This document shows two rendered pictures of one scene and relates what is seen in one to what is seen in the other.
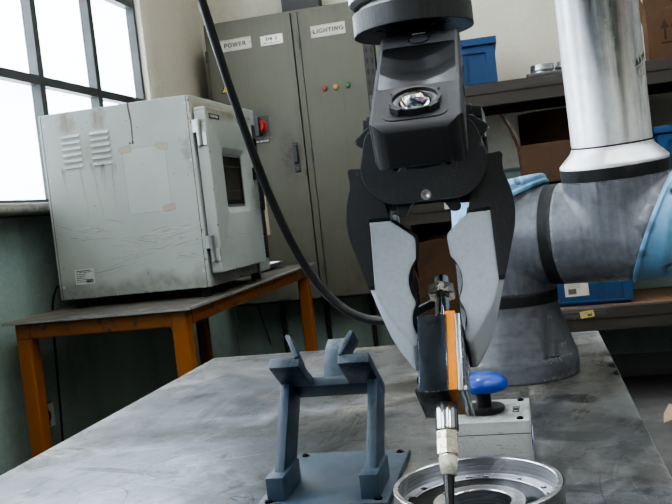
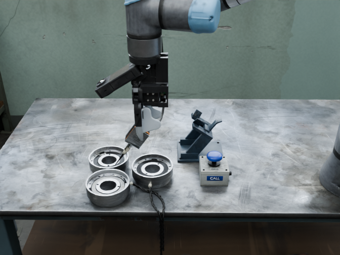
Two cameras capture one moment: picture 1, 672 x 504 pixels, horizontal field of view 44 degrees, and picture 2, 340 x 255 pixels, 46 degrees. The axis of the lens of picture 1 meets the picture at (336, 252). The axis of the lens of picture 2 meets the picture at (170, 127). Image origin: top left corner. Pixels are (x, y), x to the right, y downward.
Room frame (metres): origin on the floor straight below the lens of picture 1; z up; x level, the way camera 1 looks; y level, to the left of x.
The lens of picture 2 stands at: (0.38, -0.90, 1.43)
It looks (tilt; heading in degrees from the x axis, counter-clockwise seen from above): 30 degrees down; 78
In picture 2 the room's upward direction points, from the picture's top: straight up
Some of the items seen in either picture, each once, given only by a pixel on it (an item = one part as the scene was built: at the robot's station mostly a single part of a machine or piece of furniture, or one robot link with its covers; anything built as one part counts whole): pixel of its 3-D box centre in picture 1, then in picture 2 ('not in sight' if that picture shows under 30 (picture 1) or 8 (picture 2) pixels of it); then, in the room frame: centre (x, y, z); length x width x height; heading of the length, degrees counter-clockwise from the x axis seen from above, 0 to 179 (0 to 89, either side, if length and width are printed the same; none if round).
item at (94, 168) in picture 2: not in sight; (109, 162); (0.41, -0.01, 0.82); 0.10 x 0.10 x 0.04
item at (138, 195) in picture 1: (171, 202); not in sight; (3.03, 0.57, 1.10); 0.62 x 0.61 x 0.65; 167
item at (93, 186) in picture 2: not in sight; (108, 188); (0.40, -0.12, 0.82); 0.08 x 0.08 x 0.02
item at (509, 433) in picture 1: (488, 433); (215, 170); (0.67, -0.11, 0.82); 0.08 x 0.07 x 0.05; 167
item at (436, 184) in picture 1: (423, 113); (149, 79); (0.51, -0.06, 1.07); 0.09 x 0.08 x 0.12; 168
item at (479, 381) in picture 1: (484, 404); (214, 161); (0.67, -0.10, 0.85); 0.04 x 0.04 x 0.05
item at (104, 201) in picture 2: not in sight; (108, 188); (0.40, -0.12, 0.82); 0.10 x 0.10 x 0.04
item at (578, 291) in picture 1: (574, 278); not in sight; (3.99, -1.12, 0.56); 0.52 x 0.38 x 0.22; 74
